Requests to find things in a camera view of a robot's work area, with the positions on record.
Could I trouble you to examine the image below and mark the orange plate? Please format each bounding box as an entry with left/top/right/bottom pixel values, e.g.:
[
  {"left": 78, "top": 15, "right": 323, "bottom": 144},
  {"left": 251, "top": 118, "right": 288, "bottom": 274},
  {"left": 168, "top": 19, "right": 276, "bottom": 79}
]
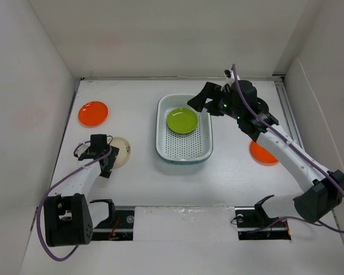
[
  {"left": 249, "top": 141, "right": 278, "bottom": 165},
  {"left": 78, "top": 101, "right": 109, "bottom": 127}
]

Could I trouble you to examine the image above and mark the beige plate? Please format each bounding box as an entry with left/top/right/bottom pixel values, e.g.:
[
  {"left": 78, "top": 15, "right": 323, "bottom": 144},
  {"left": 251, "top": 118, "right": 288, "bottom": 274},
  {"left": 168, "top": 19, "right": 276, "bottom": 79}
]
[{"left": 107, "top": 137, "right": 131, "bottom": 168}]

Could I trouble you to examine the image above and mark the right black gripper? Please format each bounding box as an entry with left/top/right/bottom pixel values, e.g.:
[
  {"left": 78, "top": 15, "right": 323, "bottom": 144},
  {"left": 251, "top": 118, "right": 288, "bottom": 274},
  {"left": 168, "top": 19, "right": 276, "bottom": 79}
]
[{"left": 187, "top": 81, "right": 243, "bottom": 120}]

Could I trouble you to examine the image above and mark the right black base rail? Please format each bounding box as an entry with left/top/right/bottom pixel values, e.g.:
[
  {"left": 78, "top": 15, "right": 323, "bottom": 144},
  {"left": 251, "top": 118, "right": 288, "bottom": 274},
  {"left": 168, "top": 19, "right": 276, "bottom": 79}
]
[{"left": 231, "top": 206, "right": 291, "bottom": 241}]

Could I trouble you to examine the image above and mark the green plate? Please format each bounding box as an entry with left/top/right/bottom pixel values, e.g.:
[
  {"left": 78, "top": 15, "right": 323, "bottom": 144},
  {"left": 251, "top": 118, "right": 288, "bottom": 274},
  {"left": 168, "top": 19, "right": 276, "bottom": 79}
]
[{"left": 167, "top": 108, "right": 198, "bottom": 135}]

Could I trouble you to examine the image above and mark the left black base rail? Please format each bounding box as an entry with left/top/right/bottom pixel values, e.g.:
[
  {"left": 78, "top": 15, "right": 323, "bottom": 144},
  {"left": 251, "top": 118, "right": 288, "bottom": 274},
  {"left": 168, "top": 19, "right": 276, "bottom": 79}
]
[{"left": 92, "top": 207, "right": 135, "bottom": 241}]

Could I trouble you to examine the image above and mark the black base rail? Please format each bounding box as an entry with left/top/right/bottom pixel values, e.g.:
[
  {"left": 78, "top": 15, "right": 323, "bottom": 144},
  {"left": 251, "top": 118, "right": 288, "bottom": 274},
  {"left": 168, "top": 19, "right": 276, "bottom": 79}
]
[
  {"left": 231, "top": 206, "right": 291, "bottom": 241},
  {"left": 92, "top": 207, "right": 135, "bottom": 241}
]

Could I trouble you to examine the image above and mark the white perforated plastic bin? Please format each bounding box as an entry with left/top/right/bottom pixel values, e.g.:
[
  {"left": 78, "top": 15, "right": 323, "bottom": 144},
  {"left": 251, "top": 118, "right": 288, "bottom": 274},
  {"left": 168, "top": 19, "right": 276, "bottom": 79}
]
[{"left": 155, "top": 94, "right": 213, "bottom": 164}]

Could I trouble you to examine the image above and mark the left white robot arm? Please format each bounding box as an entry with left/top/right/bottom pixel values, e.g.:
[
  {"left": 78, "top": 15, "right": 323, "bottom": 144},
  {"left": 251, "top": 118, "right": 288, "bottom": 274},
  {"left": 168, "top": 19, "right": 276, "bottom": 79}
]
[{"left": 44, "top": 134, "right": 119, "bottom": 247}]

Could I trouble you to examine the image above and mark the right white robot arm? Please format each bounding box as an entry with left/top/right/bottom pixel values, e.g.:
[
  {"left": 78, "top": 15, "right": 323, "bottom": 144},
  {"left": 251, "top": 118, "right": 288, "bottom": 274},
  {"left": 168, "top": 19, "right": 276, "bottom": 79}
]
[{"left": 187, "top": 80, "right": 344, "bottom": 223}]

